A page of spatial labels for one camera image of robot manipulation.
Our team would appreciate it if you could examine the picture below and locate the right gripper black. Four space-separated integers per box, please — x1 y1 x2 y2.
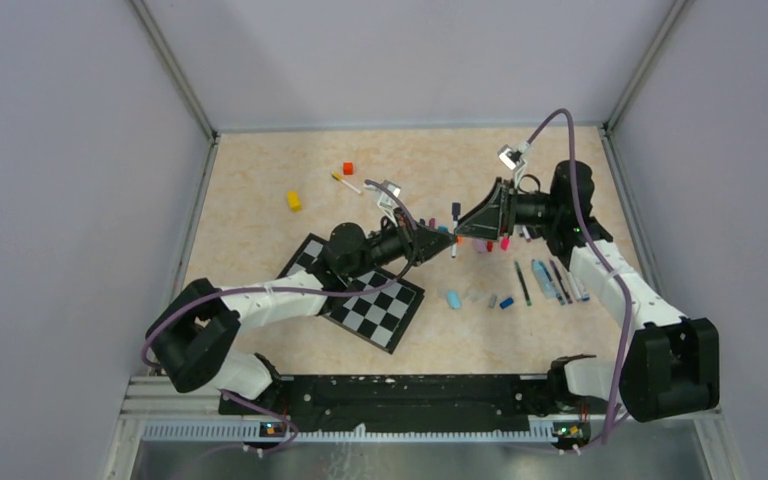
454 178 561 242

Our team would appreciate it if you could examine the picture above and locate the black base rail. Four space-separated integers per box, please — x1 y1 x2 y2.
218 374 614 436

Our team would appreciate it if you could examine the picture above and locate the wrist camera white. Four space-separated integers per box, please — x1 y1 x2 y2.
497 141 531 188
364 180 401 225

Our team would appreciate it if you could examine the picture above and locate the black white chessboard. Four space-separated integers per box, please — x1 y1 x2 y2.
276 233 426 356

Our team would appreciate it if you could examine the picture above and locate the thin dark pen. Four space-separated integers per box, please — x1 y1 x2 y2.
549 259 574 304

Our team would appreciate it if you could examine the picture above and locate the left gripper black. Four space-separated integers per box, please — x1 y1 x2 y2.
347 207 458 280

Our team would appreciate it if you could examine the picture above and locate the yellow block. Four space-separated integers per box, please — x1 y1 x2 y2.
286 191 303 212

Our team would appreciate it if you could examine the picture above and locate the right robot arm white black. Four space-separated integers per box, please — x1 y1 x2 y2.
455 160 720 422

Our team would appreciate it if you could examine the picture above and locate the light blue eraser bar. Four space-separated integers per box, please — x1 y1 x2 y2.
531 259 556 299

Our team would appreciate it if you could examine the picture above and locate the black gel pen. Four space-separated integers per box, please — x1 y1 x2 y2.
513 260 533 307

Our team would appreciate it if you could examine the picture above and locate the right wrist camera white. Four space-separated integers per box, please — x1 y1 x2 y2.
497 141 531 188

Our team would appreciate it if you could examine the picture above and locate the white marker blue band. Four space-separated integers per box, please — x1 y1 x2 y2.
576 281 590 302

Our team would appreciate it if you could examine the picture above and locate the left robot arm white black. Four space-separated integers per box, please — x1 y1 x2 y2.
141 222 456 414

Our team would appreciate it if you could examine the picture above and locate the light blue highlighter cap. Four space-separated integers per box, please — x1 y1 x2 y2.
445 290 462 310

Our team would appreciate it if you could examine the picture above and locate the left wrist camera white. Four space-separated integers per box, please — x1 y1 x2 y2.
364 180 401 225

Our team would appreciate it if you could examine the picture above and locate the dark blue marker cap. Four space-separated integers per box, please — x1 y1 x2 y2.
451 202 461 222

